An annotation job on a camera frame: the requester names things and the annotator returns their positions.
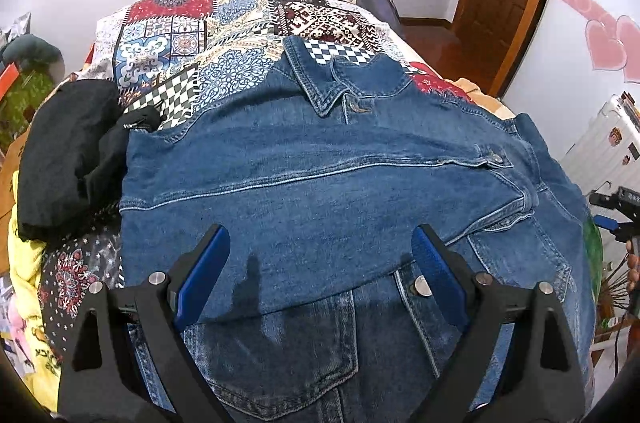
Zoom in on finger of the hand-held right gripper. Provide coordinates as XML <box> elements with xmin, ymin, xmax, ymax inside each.
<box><xmin>592</xmin><ymin>214</ymin><xmax>640</xmax><ymax>255</ymax></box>
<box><xmin>589</xmin><ymin>191</ymin><xmax>622</xmax><ymax>210</ymax></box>

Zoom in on blue denim jacket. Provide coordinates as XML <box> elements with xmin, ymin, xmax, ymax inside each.
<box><xmin>119</xmin><ymin>35</ymin><xmax>598</xmax><ymax>423</ymax></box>

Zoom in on cream bed sheet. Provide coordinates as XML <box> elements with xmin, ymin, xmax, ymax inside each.
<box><xmin>447</xmin><ymin>78</ymin><xmax>516</xmax><ymax>120</ymax></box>

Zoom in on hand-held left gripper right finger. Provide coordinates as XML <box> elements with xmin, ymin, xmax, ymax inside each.
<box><xmin>410</xmin><ymin>224</ymin><xmax>586</xmax><ymax>423</ymax></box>

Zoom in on green patterned cover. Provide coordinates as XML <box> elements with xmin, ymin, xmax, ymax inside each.
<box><xmin>0</xmin><ymin>70</ymin><xmax>56</xmax><ymax>138</ymax></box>

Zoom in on black cloth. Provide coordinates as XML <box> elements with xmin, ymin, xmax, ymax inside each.
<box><xmin>17</xmin><ymin>79</ymin><xmax>166</xmax><ymax>240</ymax></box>

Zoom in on yellow printed cloth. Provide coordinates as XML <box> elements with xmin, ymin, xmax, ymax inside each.
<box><xmin>7</xmin><ymin>173</ymin><xmax>66</xmax><ymax>404</ymax></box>

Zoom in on patchwork printed bedspread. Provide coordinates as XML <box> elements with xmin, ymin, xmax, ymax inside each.
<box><xmin>39</xmin><ymin>0</ymin><xmax>521</xmax><ymax>366</ymax></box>

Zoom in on white suitcase with stickers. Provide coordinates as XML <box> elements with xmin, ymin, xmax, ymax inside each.
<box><xmin>560</xmin><ymin>93</ymin><xmax>640</xmax><ymax>224</ymax></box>

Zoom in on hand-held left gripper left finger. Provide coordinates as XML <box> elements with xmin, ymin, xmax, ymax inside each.
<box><xmin>57</xmin><ymin>224</ymin><xmax>236</xmax><ymax>423</ymax></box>

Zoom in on grey cushion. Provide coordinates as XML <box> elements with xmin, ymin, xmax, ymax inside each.
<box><xmin>2</xmin><ymin>34</ymin><xmax>66</xmax><ymax>68</ymax></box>

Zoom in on small wooden table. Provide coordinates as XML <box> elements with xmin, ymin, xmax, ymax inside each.
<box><xmin>0</xmin><ymin>138</ymin><xmax>31</xmax><ymax>229</ymax></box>

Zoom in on pink heart wall stickers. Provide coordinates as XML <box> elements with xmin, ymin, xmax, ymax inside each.
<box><xmin>552</xmin><ymin>0</ymin><xmax>640</xmax><ymax>84</ymax></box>

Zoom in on orange box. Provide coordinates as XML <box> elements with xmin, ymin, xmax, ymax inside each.
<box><xmin>0</xmin><ymin>62</ymin><xmax>21</xmax><ymax>101</ymax></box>

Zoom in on purple grey backpack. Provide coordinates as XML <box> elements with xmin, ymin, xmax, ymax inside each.
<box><xmin>356</xmin><ymin>0</ymin><xmax>401</xmax><ymax>34</ymax></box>

